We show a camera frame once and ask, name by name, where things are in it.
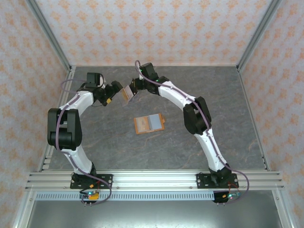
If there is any controller board with orange plug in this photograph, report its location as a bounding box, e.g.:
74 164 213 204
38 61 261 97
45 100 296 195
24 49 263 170
80 190 101 202

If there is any grey slotted cable duct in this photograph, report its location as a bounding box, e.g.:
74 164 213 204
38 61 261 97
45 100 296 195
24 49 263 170
35 191 216 201

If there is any grey card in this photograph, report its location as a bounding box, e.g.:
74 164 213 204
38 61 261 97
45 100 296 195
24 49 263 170
148 114 163 131

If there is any orange card holder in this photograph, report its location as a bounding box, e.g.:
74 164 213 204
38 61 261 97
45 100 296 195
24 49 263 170
133 113 166 135

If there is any aluminium base beam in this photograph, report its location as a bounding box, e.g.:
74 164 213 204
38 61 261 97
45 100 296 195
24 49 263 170
25 170 285 190

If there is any aluminium side rail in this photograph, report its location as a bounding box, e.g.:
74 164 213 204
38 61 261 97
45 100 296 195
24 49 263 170
237 67 272 171
38 66 76 172

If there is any grey metal sheet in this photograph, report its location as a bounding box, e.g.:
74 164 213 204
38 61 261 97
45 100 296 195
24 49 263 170
26 200 284 228

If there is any controller board with blue part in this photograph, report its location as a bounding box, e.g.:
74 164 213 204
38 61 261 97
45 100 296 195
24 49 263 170
214 191 242 204

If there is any aluminium corner post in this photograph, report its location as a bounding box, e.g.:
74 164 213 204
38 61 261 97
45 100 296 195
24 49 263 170
237 0 283 72
25 0 73 72

